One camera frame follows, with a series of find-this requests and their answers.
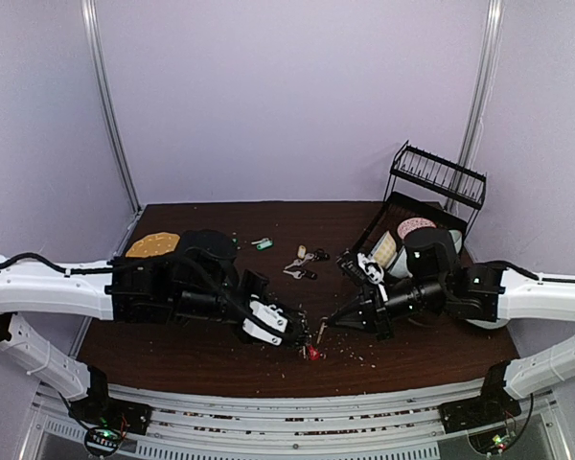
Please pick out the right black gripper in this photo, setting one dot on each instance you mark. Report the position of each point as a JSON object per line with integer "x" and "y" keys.
{"x": 379, "y": 317}

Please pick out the pale green plate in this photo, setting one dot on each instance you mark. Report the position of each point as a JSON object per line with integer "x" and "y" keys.
{"x": 489, "y": 325}

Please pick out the yellow dotted plate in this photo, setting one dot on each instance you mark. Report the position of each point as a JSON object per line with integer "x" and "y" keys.
{"x": 152, "y": 245}

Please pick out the keys with yellow tag cluster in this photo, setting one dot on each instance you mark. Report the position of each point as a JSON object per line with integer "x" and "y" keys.
{"x": 297, "y": 269}

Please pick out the yellow checked bowl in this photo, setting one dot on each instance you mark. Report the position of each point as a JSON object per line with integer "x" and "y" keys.
{"x": 385, "y": 250}

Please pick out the key with yellow tag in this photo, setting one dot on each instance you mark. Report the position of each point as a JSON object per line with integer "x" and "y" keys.
{"x": 322, "y": 328}

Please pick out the left aluminium frame post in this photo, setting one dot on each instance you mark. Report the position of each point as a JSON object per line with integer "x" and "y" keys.
{"x": 93, "y": 35}

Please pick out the pale green bowl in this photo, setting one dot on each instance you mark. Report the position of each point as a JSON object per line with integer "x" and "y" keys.
{"x": 457, "y": 239}

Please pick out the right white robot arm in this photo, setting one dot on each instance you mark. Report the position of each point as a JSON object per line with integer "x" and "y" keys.
{"x": 494, "y": 292}

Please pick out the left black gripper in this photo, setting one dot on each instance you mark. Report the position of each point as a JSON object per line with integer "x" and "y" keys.
{"x": 290, "y": 313}

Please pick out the black dish rack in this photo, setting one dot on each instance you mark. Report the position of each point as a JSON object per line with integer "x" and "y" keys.
{"x": 425, "y": 185}

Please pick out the light blue ribbed bowl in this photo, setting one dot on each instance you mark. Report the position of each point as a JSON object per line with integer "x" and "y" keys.
{"x": 398, "y": 268}

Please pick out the pink patterned bowl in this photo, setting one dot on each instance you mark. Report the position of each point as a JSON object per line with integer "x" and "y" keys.
{"x": 411, "y": 224}

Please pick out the key with light green tag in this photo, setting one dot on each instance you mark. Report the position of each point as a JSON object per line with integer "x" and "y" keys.
{"x": 263, "y": 244}

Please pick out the aluminium frame post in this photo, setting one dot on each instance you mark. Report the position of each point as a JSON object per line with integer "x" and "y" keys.
{"x": 93, "y": 35}
{"x": 484, "y": 83}

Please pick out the right aluminium frame post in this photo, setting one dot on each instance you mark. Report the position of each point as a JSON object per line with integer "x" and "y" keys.
{"x": 484, "y": 83}

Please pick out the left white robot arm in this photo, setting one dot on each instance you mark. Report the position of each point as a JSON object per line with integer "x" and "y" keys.
{"x": 164, "y": 279}

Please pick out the red tag on ring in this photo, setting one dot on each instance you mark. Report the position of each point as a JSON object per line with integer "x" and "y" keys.
{"x": 311, "y": 353}

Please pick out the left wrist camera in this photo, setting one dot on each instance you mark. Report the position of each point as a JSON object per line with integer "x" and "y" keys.
{"x": 275, "y": 323}

